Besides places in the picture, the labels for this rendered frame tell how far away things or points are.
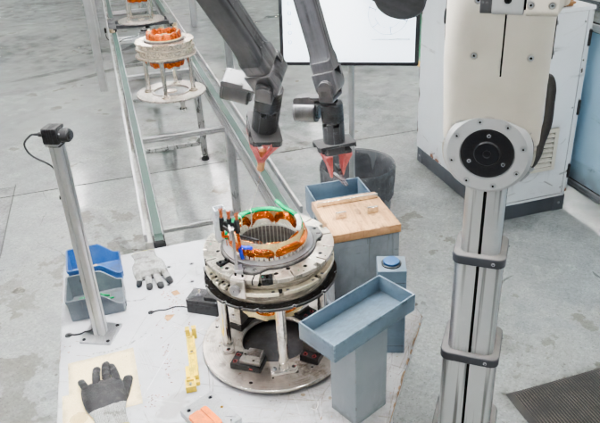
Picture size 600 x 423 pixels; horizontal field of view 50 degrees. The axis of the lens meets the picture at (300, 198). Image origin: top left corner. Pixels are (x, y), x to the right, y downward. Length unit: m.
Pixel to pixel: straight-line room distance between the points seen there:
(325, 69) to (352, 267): 0.53
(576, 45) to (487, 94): 2.63
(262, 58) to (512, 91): 0.45
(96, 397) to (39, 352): 1.56
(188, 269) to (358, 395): 0.83
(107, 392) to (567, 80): 2.92
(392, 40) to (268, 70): 1.25
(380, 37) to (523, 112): 1.32
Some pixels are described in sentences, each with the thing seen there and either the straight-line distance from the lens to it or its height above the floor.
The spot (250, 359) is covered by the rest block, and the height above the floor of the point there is 0.83.
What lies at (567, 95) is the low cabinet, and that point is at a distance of 3.85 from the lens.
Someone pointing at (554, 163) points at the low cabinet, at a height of 0.33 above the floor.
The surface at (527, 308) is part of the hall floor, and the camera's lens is 3.28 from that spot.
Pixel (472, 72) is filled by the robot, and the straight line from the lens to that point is 1.15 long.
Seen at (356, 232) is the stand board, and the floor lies 1.06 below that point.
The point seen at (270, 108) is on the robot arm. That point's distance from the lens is 1.34.
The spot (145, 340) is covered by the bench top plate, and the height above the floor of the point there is 0.78.
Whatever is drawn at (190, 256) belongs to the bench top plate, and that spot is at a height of 0.78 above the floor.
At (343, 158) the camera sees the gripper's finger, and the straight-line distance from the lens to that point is 1.73.
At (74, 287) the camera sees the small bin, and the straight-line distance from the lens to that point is 2.08.
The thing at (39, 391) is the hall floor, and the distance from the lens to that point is 3.04.
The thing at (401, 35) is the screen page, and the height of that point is 1.35.
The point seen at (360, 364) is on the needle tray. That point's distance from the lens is 1.44.
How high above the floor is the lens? 1.92
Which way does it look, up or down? 27 degrees down
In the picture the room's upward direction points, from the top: 3 degrees counter-clockwise
